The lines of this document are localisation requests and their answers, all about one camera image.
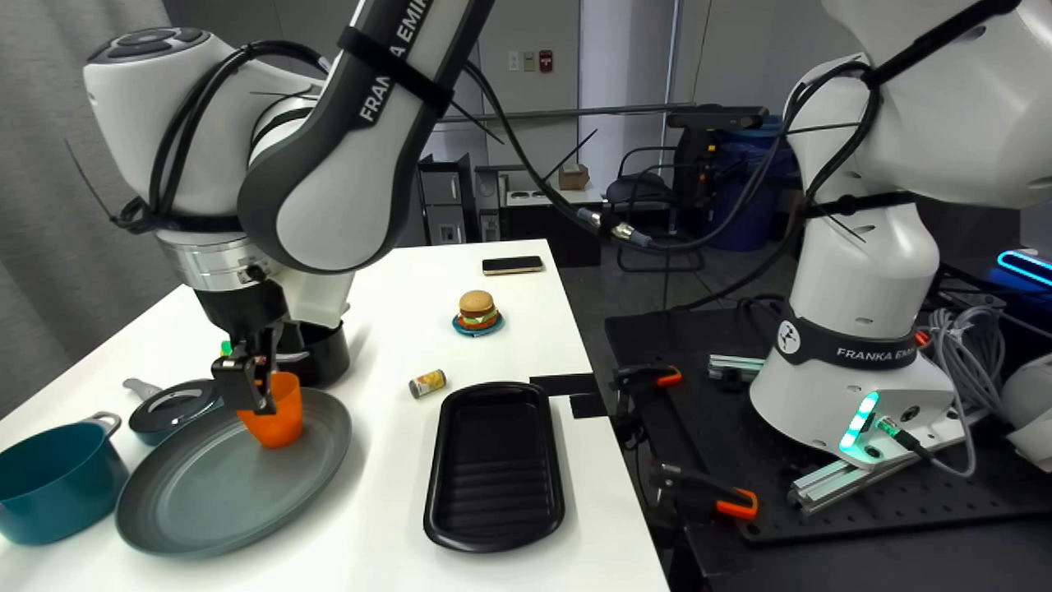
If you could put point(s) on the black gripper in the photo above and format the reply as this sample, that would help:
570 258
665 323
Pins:
249 312

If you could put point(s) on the orange plastic cup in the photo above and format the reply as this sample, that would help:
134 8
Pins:
285 423

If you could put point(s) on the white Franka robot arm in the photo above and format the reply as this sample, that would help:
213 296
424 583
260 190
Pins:
339 186

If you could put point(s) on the grey round plate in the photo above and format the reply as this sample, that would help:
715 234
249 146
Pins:
217 494

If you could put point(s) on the white and green toy food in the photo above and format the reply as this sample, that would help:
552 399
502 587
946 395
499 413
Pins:
225 350

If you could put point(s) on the small brown cork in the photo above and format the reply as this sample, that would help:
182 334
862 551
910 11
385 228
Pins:
430 382

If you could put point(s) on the large teal pot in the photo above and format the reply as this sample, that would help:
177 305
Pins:
53 482

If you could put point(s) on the small teal saucer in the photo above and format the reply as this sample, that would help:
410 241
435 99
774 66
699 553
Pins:
478 328

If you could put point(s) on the grey curtain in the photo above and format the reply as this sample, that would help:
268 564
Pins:
43 273

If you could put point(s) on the toy hamburger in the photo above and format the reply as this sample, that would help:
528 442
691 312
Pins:
478 304

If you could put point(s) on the black rectangular ridged tray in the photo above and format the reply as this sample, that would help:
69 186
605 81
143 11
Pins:
493 470

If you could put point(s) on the black drawer cabinet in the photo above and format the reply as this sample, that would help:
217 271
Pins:
447 199

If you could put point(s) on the flat black phone-like slab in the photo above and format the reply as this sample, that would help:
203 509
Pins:
514 264

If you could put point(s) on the black clamp with orange grip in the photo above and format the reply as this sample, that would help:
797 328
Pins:
719 497
653 378

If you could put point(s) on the black office chair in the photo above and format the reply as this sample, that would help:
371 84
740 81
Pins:
660 190

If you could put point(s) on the black equipment on stand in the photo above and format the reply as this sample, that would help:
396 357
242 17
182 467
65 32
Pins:
708 126

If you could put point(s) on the blue barrel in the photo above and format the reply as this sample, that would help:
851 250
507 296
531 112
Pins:
760 180

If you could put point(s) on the black perforated mounting table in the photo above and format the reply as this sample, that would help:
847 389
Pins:
875 520

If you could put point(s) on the device with blue light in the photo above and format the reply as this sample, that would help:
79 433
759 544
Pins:
1024 268

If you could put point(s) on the white plastic object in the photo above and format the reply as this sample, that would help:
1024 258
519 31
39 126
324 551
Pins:
1036 406

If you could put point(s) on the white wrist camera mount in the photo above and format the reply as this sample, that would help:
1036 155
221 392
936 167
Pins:
316 296

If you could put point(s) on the black table bracket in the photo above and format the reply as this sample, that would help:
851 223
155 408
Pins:
564 387

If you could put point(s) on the white wall switch plate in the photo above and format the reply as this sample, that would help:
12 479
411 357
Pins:
536 61

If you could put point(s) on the aluminium extrusion rail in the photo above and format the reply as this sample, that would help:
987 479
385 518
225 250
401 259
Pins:
834 482

